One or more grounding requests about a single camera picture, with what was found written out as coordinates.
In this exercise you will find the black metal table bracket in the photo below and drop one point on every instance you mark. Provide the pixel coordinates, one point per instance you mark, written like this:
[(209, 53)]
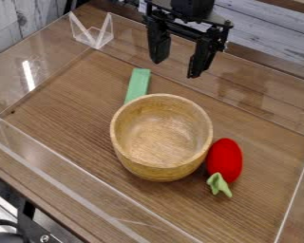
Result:
[(40, 227)]

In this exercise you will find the green rectangular block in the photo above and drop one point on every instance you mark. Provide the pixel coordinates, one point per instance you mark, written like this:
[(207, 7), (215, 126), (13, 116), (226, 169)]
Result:
[(139, 84)]

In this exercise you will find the wooden bowl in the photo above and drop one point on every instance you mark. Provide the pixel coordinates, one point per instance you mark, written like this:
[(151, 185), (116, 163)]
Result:
[(162, 134)]

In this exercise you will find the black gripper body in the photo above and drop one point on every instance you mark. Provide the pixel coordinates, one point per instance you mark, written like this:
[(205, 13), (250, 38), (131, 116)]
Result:
[(187, 18)]

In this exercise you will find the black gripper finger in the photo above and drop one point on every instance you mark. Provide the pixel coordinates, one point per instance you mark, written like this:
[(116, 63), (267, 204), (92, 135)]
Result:
[(159, 40), (209, 44)]

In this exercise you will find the red plush fruit green stem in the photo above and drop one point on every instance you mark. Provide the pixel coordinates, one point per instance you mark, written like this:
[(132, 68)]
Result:
[(225, 164)]

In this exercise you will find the clear acrylic tray walls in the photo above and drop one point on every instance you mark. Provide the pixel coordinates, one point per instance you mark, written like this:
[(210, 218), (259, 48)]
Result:
[(62, 90)]

